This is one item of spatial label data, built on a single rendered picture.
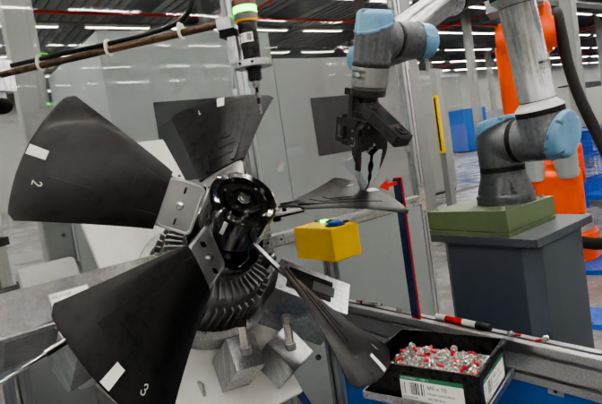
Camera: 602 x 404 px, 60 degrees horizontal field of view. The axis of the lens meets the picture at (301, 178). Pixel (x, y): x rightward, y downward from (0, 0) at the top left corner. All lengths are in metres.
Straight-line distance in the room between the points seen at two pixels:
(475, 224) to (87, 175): 0.94
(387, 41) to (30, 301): 0.76
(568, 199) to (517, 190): 3.23
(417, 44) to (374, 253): 1.24
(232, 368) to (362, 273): 1.26
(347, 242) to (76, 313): 0.84
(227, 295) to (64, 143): 0.37
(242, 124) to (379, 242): 1.24
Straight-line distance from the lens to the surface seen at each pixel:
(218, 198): 0.86
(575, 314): 1.56
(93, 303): 0.73
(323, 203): 0.99
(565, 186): 4.67
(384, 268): 2.23
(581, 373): 1.10
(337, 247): 1.37
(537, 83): 1.38
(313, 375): 2.04
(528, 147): 1.40
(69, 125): 0.95
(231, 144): 1.04
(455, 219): 1.44
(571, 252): 1.52
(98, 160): 0.92
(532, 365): 1.14
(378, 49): 1.04
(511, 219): 1.38
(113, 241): 1.13
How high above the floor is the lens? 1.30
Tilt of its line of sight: 4 degrees down
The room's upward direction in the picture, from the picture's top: 8 degrees counter-clockwise
